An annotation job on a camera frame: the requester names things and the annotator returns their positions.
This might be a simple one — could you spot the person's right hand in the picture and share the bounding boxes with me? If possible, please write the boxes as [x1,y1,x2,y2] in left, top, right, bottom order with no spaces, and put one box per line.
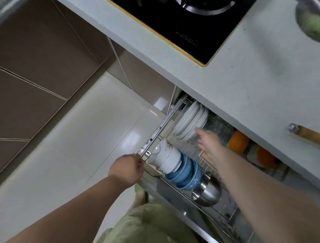
[194,127,223,164]

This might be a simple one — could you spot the person's left hand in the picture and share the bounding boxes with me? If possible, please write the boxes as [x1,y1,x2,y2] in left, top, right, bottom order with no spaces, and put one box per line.
[108,153,145,188]

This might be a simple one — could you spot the steel pull-out dish drawer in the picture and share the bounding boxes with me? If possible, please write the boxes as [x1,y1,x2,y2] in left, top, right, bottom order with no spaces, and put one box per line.
[136,94,278,243]

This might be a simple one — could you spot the person's right forearm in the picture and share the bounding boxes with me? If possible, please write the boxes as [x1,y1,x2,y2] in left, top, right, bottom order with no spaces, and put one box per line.
[211,148,320,243]

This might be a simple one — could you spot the person's left forearm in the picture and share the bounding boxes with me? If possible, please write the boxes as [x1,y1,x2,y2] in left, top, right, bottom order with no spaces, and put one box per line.
[5,175,137,243]

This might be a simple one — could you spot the white ceramic bowl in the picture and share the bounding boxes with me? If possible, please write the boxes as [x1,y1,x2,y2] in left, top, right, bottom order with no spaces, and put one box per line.
[167,148,183,175]
[147,138,170,168]
[160,145,177,172]

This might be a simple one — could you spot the stack of white plates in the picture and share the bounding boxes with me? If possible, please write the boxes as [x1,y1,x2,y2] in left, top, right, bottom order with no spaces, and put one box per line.
[172,101,209,142]

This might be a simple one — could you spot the wooden chopsticks bundle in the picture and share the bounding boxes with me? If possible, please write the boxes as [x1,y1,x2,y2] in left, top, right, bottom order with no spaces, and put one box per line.
[199,150,218,172]

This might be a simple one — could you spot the orange plastic container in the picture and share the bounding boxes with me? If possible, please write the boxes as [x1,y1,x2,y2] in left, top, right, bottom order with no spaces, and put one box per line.
[257,146,277,169]
[227,131,250,155]

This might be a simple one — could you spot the blue ceramic bowl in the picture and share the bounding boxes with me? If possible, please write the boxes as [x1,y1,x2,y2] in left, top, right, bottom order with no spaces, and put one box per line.
[182,166,204,190]
[176,161,200,188]
[172,158,194,185]
[165,151,188,181]

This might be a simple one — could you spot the small stainless steel bowl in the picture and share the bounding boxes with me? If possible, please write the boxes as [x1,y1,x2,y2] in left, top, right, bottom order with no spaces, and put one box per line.
[191,184,208,201]

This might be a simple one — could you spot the large stainless steel bowl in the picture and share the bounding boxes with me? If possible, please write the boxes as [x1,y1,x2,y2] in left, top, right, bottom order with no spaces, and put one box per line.
[196,173,223,208]

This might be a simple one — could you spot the person's green shorts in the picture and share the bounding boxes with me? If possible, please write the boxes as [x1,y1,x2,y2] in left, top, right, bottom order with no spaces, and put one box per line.
[96,200,200,243]

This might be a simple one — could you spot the brown cabinet door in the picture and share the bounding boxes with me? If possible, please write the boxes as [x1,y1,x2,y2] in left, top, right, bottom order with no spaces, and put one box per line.
[107,38,176,114]

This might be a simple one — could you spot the black glass gas cooktop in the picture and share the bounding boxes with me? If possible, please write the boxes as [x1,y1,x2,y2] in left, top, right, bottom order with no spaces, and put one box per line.
[107,0,258,67]

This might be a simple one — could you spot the bowl of green vegetables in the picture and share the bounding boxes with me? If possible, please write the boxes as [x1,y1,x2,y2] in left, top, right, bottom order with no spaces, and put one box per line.
[295,0,320,42]

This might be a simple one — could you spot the wooden handle with metal end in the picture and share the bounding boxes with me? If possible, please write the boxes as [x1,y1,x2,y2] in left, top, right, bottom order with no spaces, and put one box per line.
[288,123,320,146]

